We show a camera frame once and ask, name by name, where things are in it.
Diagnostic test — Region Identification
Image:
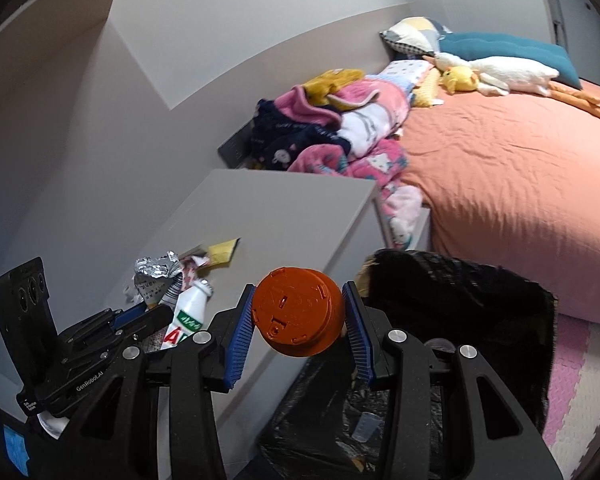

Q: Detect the white striped cloth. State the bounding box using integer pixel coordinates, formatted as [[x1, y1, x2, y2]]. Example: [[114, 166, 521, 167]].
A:
[[337, 105, 406, 158]]

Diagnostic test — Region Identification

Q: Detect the yellow packet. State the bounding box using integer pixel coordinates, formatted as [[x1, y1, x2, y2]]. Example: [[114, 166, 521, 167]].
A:
[[207, 237, 241, 266]]

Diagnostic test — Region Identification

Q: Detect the patchwork pillow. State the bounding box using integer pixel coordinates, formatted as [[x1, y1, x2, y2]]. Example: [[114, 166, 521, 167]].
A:
[[380, 16, 453, 58]]

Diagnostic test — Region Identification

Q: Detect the yellow pillow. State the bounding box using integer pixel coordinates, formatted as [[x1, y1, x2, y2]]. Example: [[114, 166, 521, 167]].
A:
[[412, 67, 443, 108]]

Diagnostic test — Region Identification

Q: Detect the mustard yellow cloth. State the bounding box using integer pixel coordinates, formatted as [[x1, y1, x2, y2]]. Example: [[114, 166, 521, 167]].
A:
[[302, 67, 366, 106]]

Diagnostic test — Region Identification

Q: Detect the pink printed blanket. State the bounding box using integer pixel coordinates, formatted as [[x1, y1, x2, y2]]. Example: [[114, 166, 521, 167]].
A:
[[287, 137, 423, 251]]

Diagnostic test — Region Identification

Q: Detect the black trash bag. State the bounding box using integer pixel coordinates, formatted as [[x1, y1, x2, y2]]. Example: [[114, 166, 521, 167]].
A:
[[257, 249, 558, 480]]

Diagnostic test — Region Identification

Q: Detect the teal pillow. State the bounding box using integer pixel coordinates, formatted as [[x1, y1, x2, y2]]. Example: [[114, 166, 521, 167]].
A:
[[437, 32, 583, 91]]

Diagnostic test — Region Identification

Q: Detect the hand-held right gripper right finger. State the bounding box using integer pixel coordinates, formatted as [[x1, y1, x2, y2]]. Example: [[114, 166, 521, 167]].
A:
[[342, 281, 566, 480]]

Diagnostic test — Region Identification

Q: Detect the navy printed clothing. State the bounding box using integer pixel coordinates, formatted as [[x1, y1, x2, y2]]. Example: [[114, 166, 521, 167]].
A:
[[250, 97, 353, 171]]

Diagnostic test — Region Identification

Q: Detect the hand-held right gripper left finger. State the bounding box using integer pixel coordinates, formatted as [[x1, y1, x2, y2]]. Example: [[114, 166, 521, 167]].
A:
[[55, 284, 256, 480]]

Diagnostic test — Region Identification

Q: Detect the silver foil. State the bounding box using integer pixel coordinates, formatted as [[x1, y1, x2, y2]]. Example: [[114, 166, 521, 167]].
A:
[[134, 250, 181, 281]]

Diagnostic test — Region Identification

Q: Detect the pink fleece blanket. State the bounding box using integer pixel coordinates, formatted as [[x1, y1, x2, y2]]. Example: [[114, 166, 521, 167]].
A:
[[275, 80, 411, 136]]

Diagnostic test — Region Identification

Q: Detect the white goose plush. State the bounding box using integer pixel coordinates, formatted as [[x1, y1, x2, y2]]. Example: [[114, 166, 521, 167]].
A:
[[422, 54, 600, 121]]

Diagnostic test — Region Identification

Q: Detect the white dotted cloth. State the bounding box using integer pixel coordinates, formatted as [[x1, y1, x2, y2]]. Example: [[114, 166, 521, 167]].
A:
[[365, 59, 433, 86]]

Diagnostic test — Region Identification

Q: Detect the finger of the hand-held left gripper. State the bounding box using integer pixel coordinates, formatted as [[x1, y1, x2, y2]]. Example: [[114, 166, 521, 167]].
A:
[[111, 304, 148, 331], [129, 307, 174, 347]]

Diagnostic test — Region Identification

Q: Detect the clear plastic cup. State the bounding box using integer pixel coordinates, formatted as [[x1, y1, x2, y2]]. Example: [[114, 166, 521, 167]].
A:
[[350, 410, 382, 442]]

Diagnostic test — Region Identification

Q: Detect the yellow duck plush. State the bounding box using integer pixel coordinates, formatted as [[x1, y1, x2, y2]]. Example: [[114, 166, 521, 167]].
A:
[[439, 66, 481, 95]]

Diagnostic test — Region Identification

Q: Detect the white door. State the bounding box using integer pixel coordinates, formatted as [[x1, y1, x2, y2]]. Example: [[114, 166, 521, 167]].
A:
[[532, 0, 600, 86]]

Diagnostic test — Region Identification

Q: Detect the bed with orange sheet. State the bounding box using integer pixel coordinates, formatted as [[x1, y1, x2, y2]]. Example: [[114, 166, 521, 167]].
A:
[[375, 67, 600, 331]]

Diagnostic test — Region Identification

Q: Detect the grey bedside table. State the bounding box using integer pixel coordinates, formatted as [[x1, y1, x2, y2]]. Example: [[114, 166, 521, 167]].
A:
[[120, 169, 381, 461]]

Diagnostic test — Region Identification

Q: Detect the white plastic bottle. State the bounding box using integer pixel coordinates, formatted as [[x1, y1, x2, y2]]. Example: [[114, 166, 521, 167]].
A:
[[160, 280, 215, 351]]

